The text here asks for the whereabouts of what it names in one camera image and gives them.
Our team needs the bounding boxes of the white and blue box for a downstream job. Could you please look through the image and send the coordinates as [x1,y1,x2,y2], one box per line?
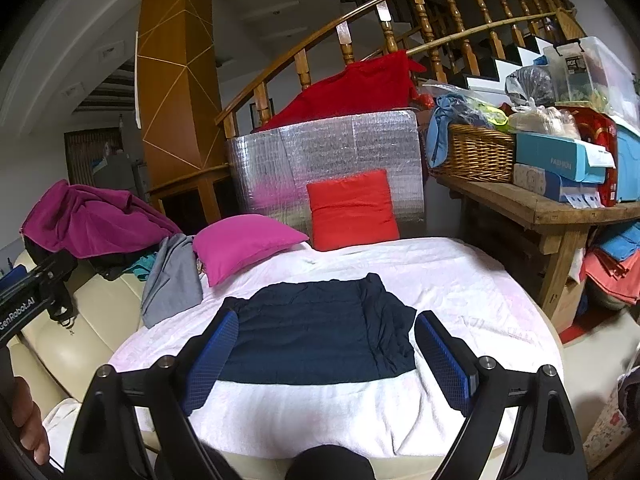
[512,162,601,208]

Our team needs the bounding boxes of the clear plastic storage box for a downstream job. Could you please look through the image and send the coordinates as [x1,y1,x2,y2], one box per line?
[542,36,640,126]

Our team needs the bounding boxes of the magenta pillow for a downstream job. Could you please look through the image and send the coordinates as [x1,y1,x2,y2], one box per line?
[192,213,310,288]

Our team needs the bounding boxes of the neon yellow garment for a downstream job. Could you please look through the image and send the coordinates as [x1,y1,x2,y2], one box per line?
[472,102,511,128]

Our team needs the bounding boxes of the magenta fleece cloth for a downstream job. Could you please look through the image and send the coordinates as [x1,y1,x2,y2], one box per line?
[20,179,185,261]

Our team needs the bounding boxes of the cream leather sofa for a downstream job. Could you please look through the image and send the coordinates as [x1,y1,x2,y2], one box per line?
[0,247,151,480]

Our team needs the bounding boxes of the person's left hand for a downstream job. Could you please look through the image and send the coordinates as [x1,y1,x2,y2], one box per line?
[7,375,51,466]

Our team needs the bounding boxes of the navy puffer jacket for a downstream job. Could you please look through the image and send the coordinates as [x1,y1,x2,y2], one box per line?
[220,272,418,386]

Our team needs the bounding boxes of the teal cloth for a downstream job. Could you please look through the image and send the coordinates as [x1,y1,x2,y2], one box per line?
[125,255,161,281]

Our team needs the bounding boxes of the wooden side table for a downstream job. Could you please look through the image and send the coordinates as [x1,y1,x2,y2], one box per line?
[432,172,640,333]

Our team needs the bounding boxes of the blue plastic bin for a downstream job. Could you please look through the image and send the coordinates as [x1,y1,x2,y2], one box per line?
[615,125,640,203]

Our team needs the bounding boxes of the grey garment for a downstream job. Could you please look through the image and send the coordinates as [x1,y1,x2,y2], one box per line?
[141,233,205,329]

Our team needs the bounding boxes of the blue cloth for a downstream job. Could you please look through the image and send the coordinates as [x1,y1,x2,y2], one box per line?
[427,94,493,168]

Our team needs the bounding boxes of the red gift bag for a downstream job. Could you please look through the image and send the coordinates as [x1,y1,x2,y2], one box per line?
[572,107,621,207]

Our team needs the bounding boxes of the grey cabinet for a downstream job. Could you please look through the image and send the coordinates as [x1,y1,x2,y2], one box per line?
[95,147,146,196]

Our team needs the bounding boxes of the folded blue towels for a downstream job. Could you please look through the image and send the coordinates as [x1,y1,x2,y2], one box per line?
[597,222,640,261]

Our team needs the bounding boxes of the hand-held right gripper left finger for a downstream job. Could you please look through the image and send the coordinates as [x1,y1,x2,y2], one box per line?
[65,307,241,480]

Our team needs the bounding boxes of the wooden stair railing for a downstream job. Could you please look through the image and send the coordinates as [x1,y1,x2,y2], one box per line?
[215,0,588,141]

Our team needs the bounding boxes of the plastic bag of beige cloth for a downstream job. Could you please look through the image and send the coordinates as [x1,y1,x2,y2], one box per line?
[507,102,581,138]

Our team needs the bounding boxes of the white pink blanket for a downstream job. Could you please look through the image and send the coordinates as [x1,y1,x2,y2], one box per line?
[107,237,563,461]

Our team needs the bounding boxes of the teal shoe box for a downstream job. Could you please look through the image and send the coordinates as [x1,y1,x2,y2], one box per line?
[515,131,607,185]

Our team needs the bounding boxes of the orange wooden pillar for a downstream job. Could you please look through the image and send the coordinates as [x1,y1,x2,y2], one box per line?
[135,0,233,226]

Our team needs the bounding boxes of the red floor mat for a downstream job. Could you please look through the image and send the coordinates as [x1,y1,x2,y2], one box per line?
[557,307,601,345]

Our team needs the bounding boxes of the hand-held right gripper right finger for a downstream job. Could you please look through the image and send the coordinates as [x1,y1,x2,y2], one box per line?
[414,310,587,480]

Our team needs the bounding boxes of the floral paper bag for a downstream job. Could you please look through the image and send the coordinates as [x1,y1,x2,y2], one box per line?
[582,390,633,468]

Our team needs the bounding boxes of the black cloth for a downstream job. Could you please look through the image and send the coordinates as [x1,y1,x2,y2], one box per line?
[22,240,151,281]

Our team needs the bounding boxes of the red pillow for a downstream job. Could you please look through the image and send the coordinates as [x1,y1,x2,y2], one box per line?
[306,170,401,253]

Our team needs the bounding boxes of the silver foil insulation board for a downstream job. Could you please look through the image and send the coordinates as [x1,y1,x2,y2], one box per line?
[226,108,428,241]

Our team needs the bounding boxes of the plastic bag of dark clothing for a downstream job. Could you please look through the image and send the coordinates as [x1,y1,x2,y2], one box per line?
[505,62,558,106]

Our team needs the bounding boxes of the folded coral cloth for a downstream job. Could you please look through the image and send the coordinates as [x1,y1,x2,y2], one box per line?
[582,250,640,306]

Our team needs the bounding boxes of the staircase steps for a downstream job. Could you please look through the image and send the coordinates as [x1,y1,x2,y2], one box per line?
[465,35,551,91]

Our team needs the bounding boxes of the wicker basket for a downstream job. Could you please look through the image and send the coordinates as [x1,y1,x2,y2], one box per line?
[425,122,517,183]

